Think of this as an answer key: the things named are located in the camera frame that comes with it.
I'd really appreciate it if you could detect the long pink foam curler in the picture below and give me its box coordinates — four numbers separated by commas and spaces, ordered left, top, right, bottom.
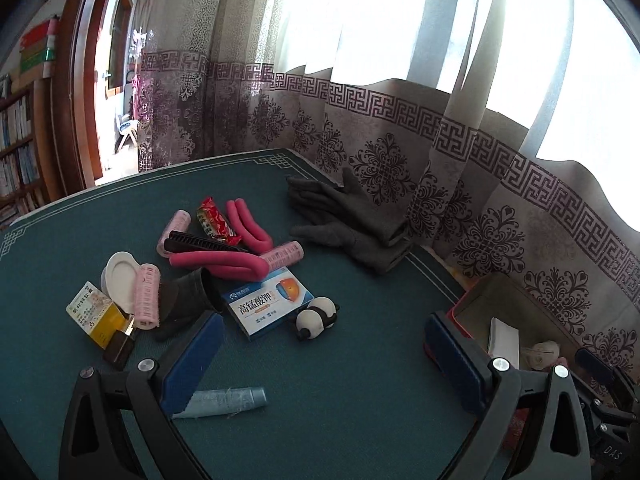
168, 247, 273, 282

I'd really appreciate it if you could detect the patterned sheer curtain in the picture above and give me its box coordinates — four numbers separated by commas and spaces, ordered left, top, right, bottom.
135, 0, 640, 376

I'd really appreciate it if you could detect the black dryer nozzle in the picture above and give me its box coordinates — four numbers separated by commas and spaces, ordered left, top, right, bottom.
152, 267, 226, 343

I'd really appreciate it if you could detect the red cardboard box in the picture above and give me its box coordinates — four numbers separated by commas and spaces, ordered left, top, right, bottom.
20, 17, 61, 51

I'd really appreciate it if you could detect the grey glove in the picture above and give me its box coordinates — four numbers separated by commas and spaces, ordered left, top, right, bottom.
290, 220, 413, 276
285, 167, 416, 246

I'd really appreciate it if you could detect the red container box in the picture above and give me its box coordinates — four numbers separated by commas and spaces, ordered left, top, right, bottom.
423, 272, 626, 456

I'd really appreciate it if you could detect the white round lid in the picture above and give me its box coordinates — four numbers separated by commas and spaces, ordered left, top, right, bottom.
101, 251, 143, 315

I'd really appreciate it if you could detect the panda toy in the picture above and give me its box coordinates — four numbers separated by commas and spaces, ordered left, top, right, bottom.
290, 296, 341, 342

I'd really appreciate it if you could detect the pale blue tube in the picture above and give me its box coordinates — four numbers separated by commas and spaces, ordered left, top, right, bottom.
171, 386, 269, 420

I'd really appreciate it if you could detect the cream crumpled object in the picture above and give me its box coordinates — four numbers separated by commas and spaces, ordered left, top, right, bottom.
522, 341, 561, 371

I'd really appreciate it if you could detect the blue white medicine box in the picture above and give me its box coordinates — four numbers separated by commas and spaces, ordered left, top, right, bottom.
222, 267, 316, 342

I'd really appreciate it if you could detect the wooden bookshelf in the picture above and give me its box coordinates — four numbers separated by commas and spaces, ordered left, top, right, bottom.
0, 77, 61, 226

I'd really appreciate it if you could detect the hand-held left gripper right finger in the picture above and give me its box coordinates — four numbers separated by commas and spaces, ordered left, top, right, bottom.
424, 311, 593, 480

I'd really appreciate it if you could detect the black comb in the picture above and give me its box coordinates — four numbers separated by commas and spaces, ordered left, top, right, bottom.
164, 230, 246, 256

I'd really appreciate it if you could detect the green cardboard box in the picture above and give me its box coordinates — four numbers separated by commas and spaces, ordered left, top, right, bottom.
19, 47, 55, 75

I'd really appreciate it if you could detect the white chair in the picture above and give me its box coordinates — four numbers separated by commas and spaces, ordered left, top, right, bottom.
115, 112, 141, 153

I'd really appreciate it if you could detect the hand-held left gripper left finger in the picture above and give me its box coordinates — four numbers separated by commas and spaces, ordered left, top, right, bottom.
59, 310, 226, 480

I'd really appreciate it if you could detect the pink hair roller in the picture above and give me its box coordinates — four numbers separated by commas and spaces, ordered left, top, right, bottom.
134, 263, 161, 332
258, 241, 306, 273
156, 209, 192, 259

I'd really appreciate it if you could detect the short pink foam curler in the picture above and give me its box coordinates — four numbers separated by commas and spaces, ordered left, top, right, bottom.
225, 199, 273, 255

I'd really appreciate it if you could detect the wooden door frame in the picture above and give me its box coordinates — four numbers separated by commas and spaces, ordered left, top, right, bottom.
50, 0, 131, 196

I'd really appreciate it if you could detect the red snack packet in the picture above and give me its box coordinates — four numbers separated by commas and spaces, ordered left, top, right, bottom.
196, 197, 244, 247

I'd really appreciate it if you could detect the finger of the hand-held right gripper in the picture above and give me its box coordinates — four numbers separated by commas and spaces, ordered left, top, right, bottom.
574, 347, 618, 383

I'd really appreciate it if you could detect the yellow white medicine box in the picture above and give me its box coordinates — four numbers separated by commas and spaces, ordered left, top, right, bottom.
66, 281, 132, 350

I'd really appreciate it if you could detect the dark brown small box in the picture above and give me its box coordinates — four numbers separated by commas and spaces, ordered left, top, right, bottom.
102, 327, 136, 372

